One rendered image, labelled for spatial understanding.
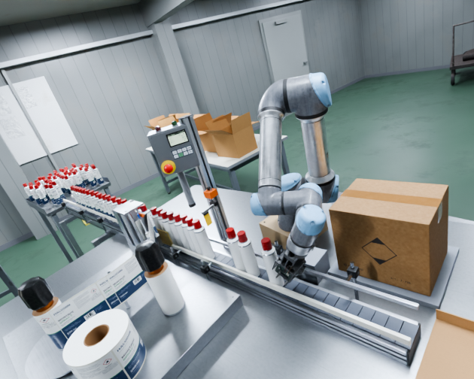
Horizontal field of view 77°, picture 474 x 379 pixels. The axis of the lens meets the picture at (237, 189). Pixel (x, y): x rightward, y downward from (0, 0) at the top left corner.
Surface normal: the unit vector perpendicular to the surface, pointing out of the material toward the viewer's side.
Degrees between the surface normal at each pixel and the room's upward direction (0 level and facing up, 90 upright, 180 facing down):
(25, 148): 90
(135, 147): 90
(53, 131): 90
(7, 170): 90
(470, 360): 0
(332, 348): 0
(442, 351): 0
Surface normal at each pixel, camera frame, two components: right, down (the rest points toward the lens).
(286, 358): -0.26, -0.88
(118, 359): 0.72, 0.10
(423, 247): -0.65, 0.47
